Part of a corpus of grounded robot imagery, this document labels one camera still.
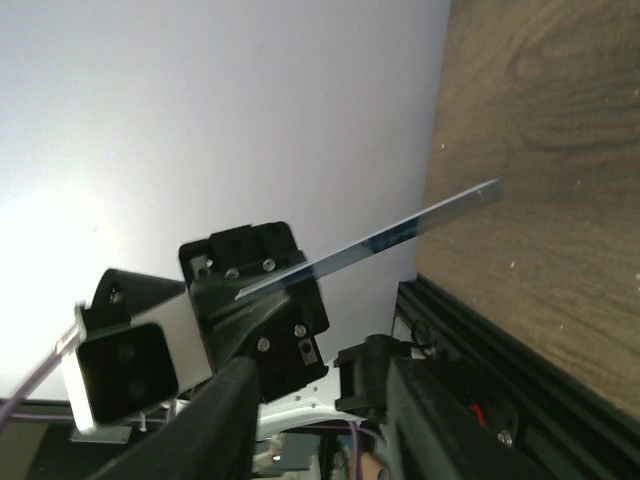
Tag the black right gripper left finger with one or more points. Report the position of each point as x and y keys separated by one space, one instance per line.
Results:
x=212 y=438

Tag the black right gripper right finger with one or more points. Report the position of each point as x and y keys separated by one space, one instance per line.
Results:
x=431 y=436

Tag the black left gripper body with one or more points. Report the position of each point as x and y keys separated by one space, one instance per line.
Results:
x=275 y=326

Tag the blue credit card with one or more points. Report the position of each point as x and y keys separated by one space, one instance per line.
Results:
x=441 y=213

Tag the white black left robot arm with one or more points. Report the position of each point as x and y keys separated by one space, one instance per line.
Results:
x=361 y=373

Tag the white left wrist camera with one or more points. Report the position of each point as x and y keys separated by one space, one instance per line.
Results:
x=119 y=367

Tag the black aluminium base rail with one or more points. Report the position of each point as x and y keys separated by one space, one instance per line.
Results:
x=527 y=402

